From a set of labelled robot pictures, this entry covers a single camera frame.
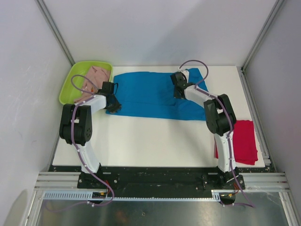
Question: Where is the blue t shirt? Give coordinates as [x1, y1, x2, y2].
[113, 72, 206, 121]

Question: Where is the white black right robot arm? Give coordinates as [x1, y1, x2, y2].
[170, 70, 237, 189]

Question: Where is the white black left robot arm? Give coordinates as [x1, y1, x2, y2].
[59, 82, 121, 188]

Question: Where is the pink t shirt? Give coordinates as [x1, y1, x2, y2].
[71, 66, 111, 103]

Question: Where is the green plastic basin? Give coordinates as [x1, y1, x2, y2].
[58, 61, 114, 105]

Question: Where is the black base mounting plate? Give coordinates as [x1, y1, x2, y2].
[78, 167, 246, 190]

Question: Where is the folded red t shirt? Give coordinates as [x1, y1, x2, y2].
[213, 120, 259, 166]

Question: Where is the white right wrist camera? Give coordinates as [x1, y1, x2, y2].
[181, 70, 190, 81]

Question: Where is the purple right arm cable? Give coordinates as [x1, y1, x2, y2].
[178, 59, 236, 175]

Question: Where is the right aluminium corner post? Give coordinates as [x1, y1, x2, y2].
[242, 0, 286, 71]

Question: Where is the aluminium corner post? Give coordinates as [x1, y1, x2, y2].
[242, 0, 286, 71]
[35, 0, 75, 66]

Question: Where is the aluminium frame rail front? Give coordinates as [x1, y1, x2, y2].
[34, 172, 290, 191]

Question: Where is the grey slotted cable duct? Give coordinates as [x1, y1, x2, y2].
[43, 191, 220, 202]

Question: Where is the left aluminium corner post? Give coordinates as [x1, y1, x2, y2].
[35, 0, 75, 66]

